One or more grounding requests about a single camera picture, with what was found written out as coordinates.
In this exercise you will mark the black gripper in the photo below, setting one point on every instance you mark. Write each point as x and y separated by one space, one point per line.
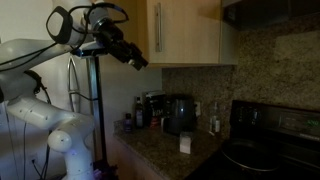
112 39

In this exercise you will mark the wooden cabinet door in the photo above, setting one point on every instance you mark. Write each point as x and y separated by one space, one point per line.
183 32

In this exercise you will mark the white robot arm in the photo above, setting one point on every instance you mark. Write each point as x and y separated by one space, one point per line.
82 28

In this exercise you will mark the black vertical stand pole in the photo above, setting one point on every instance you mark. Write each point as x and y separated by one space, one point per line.
97 109

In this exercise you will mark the dark printed box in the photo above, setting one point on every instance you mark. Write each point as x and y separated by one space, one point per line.
154 103

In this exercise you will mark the dark glass bottle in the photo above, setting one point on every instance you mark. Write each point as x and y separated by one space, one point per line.
139 113

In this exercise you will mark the small purple jar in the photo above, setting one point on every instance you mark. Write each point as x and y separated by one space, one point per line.
128 123

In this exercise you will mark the black coffee maker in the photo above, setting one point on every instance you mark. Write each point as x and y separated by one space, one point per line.
179 114

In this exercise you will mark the small white box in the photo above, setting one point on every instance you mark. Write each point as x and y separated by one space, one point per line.
185 142

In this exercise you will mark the black range hood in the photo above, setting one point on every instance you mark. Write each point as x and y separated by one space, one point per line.
253 14

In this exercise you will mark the clear spray bottle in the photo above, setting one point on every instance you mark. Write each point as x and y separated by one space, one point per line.
214 120

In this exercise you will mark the dark frying pan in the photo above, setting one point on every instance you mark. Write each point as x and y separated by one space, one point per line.
250 155

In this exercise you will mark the black stove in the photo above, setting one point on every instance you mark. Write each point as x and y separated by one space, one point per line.
293 134

